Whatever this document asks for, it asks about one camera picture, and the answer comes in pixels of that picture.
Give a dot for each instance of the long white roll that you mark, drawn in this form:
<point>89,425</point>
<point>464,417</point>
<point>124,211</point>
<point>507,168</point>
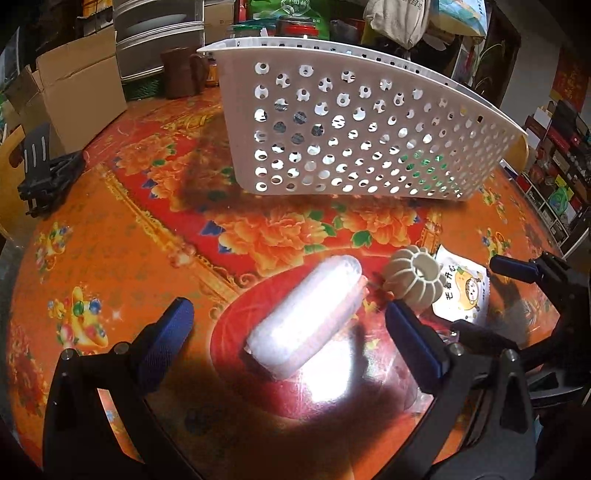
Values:
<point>308,317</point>

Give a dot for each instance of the red floral tablecloth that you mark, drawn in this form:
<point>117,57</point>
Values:
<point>158,215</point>

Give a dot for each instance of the left wooden chair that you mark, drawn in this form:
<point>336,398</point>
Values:
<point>14,223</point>

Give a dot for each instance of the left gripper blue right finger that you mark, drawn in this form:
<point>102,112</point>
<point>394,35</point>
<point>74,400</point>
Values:
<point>424,352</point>

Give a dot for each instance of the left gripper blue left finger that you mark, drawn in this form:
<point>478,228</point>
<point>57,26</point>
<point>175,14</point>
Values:
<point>159,343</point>

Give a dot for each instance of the green shopping bag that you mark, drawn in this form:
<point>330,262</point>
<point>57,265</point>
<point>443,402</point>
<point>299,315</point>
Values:
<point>317,10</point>

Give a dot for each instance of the blue printed tote bag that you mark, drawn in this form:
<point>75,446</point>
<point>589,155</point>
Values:
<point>460,17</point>

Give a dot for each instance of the white ribbed round ball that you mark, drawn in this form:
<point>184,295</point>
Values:
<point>413,275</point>

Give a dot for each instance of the right wooden chair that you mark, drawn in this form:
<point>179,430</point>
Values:
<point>517,154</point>

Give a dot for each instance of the white perforated plastic basket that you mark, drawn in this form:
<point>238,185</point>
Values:
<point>306,116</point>

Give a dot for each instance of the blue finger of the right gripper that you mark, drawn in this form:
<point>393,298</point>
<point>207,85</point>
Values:
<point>524,271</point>
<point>480,340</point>

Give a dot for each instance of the brown cardboard box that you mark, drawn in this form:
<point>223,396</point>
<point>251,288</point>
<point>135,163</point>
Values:
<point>75,89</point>

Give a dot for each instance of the red wall poster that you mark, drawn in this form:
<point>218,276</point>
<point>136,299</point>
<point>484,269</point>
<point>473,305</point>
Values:
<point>571,79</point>

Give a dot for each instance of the brown ceramic mug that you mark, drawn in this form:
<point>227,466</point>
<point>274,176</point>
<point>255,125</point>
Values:
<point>184,72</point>

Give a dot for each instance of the clear purple plastic pouch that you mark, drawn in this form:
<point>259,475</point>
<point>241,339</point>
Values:
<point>403,388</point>

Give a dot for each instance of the beige canvas tote bag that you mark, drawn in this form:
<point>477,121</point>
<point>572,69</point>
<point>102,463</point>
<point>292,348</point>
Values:
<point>403,21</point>

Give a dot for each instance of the red lid glass jar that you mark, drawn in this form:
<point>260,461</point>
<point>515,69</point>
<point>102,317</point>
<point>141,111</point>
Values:
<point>290,26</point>

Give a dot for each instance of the white cube shelf unit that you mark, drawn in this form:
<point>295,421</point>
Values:
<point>556,179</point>

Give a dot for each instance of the yellow cartoon white packet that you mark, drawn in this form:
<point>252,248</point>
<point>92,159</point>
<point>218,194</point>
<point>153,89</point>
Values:
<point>466,289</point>

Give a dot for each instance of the grey stacked drawer unit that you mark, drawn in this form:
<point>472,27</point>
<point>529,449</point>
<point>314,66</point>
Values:
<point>146,28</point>

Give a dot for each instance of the wooden chair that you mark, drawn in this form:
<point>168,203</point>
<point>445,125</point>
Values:
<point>14,223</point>
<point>517,154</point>

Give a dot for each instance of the black phone stand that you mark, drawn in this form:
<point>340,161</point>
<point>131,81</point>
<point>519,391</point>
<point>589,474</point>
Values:
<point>47,181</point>

